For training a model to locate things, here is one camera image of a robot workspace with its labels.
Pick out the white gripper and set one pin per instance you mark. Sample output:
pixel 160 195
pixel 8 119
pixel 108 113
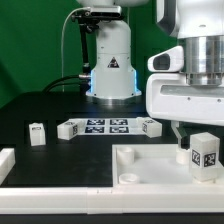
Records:
pixel 169 97

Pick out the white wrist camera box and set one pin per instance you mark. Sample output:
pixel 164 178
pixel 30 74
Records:
pixel 171 60

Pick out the black camera stand pole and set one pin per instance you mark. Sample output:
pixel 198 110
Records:
pixel 86 65

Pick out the white square table top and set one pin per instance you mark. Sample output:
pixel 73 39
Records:
pixel 153 164

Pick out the white sheet with tags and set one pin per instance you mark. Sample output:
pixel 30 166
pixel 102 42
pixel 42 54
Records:
pixel 107 126

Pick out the white fence rail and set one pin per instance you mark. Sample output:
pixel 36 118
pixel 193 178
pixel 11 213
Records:
pixel 7 161
pixel 121 199

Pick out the black camera on stand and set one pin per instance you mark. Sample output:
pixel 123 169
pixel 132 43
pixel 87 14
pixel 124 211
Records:
pixel 98 13

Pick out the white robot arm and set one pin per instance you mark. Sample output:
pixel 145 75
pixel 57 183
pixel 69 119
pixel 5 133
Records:
pixel 187 81

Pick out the white front fence rail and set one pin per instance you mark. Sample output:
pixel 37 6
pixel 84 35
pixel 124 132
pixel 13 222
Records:
pixel 121 199

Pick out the white left fence rail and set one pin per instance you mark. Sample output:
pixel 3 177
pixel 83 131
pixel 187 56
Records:
pixel 7 161

